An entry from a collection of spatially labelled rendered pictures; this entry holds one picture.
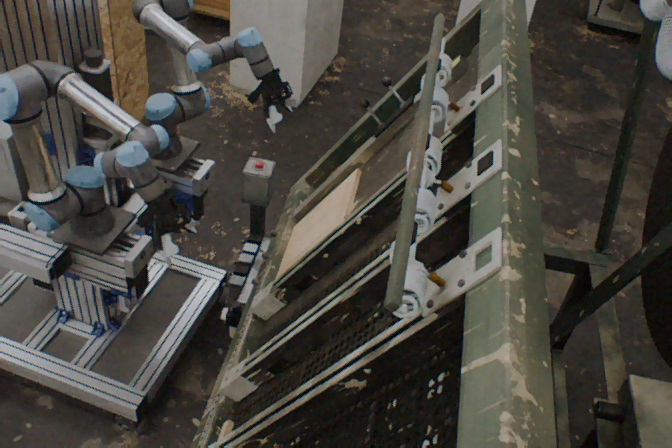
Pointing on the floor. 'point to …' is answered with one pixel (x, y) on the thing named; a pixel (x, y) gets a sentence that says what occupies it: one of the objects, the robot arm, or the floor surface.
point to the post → (257, 220)
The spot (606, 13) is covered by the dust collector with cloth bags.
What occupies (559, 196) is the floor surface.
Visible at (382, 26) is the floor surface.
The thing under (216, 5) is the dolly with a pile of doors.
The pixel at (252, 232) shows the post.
